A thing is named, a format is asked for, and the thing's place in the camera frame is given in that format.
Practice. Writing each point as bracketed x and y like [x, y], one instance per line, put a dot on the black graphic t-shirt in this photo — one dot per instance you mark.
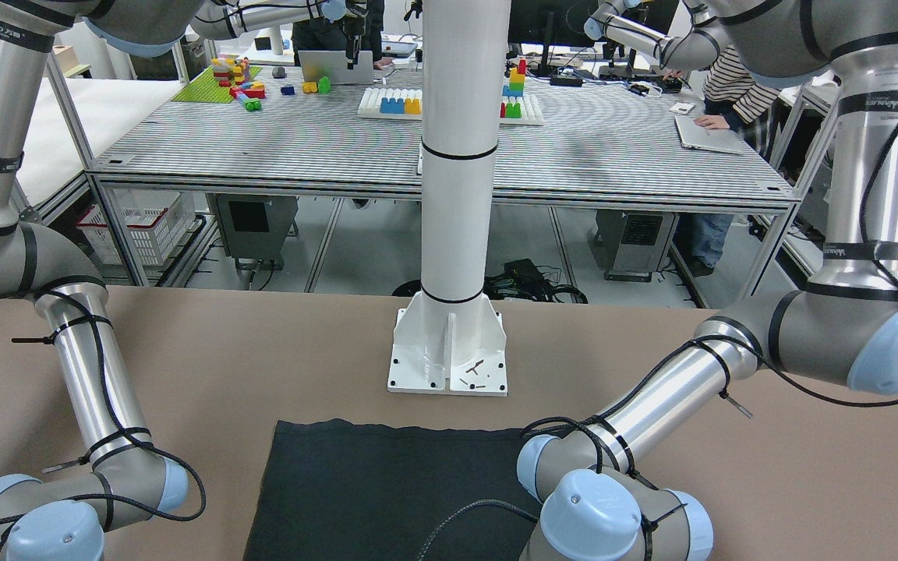
[341, 491]

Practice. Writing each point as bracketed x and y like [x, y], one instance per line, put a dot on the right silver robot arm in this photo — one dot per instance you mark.
[130, 479]

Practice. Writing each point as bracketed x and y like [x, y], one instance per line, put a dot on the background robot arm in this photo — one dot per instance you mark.
[705, 42]

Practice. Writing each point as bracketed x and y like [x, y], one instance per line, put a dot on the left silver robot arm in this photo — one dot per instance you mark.
[841, 328]

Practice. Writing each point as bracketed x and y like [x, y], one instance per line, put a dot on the white central robot column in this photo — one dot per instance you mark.
[450, 339]

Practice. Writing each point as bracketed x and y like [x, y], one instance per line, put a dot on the white block tray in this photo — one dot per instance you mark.
[407, 104]

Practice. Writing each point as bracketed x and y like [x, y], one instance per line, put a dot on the grey control box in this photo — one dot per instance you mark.
[254, 227]
[633, 242]

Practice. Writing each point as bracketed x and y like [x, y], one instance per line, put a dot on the striped aluminium work table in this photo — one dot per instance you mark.
[599, 147]

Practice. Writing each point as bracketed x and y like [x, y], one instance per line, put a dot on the open grey laptop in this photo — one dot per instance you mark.
[334, 65]

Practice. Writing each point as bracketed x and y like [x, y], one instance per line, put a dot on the silver laptop on table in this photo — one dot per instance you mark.
[696, 137]

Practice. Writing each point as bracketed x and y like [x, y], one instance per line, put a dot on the white plastic basket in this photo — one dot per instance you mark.
[156, 221]

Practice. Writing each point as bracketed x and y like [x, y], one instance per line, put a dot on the green lego baseplate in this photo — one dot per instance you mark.
[212, 88]

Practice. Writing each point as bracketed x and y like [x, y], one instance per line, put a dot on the person in striped shirt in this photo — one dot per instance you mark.
[732, 100]

